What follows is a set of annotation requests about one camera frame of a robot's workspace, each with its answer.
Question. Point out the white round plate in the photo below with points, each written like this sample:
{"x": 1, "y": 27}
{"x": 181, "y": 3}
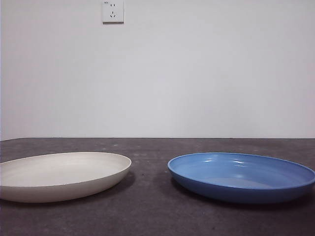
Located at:
{"x": 61, "y": 177}

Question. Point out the white wall socket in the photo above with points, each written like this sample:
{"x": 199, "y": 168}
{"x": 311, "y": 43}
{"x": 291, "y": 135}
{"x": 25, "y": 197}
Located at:
{"x": 113, "y": 12}

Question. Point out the blue round plate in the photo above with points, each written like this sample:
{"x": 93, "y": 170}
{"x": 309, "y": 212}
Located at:
{"x": 236, "y": 191}

